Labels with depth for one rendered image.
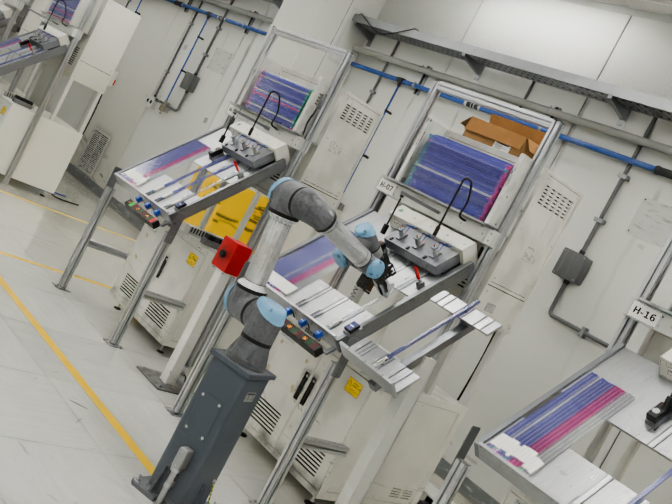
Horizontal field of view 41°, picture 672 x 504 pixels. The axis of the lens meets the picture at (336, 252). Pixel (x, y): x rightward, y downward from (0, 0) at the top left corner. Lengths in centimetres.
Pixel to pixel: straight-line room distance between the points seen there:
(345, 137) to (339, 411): 179
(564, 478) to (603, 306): 235
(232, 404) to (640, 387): 137
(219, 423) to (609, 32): 368
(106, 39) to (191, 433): 507
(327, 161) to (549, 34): 185
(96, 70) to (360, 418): 478
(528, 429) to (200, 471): 111
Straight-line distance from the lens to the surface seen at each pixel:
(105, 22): 772
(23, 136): 768
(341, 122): 494
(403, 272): 375
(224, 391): 308
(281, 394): 404
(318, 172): 494
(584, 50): 583
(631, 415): 307
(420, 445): 407
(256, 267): 314
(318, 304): 365
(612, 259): 515
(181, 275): 486
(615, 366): 325
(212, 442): 311
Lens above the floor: 125
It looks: 4 degrees down
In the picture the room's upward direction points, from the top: 28 degrees clockwise
